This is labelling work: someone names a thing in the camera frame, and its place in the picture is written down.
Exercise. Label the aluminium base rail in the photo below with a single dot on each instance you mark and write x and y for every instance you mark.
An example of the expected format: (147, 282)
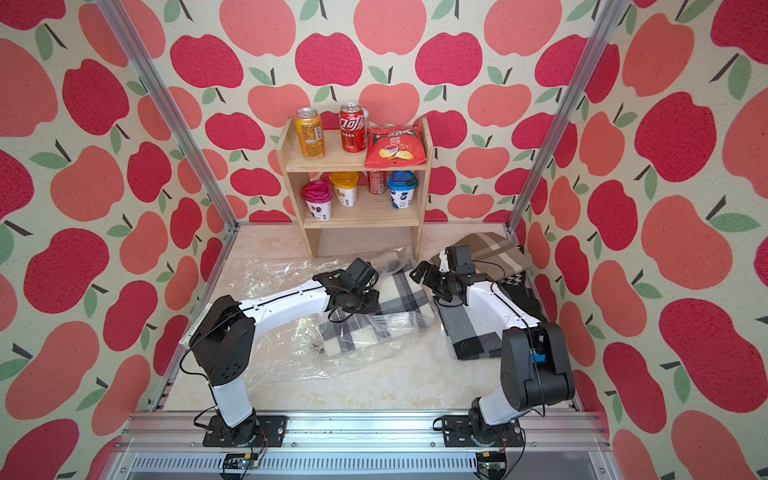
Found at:
(389, 444)

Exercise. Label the red chips bag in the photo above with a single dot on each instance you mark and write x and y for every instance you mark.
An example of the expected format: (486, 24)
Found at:
(395, 147)

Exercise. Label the red cola can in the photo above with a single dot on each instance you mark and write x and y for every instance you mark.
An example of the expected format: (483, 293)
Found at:
(352, 123)

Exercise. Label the clear plastic vacuum bag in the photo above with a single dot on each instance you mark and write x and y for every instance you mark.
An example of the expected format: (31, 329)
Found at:
(285, 353)

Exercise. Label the aluminium frame post left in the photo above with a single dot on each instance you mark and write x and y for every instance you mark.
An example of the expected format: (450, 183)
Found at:
(128, 37)

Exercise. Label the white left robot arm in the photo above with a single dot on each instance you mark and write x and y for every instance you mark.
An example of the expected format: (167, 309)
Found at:
(222, 342)

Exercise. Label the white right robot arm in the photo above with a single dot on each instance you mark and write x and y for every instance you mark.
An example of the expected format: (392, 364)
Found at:
(535, 369)

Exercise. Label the black grey striped scarf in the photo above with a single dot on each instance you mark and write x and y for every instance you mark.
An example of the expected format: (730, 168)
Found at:
(471, 336)

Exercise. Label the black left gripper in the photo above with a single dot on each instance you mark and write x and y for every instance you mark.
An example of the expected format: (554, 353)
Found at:
(374, 304)

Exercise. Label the white grey plaid scarf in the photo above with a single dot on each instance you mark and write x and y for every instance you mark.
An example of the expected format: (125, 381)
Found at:
(403, 312)

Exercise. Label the blue lid cup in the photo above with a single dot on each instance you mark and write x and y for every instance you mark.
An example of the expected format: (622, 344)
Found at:
(402, 186)

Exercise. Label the yellow lid cup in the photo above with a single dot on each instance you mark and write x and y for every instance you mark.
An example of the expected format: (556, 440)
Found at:
(345, 187)

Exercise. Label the pink lid cup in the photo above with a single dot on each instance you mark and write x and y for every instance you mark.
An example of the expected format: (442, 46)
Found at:
(318, 195)

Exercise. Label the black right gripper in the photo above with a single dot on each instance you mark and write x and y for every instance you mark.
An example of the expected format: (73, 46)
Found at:
(430, 280)

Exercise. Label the black white houndstooth scarf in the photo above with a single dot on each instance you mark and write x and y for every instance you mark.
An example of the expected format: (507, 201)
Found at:
(514, 281)

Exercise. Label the brown beige plaid scarf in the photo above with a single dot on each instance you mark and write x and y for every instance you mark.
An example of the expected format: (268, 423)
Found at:
(495, 256)

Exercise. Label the small red can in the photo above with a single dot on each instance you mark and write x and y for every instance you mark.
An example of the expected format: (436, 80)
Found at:
(377, 182)

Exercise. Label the aluminium frame post right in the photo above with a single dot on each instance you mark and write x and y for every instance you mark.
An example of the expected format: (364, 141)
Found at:
(597, 42)

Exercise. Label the aluminium frame post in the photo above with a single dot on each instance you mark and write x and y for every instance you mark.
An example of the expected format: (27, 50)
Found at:
(597, 42)
(128, 37)

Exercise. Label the orange drink can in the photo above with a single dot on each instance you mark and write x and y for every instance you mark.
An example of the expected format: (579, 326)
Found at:
(310, 133)

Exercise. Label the wooden two-tier shelf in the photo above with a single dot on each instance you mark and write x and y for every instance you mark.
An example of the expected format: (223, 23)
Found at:
(373, 218)

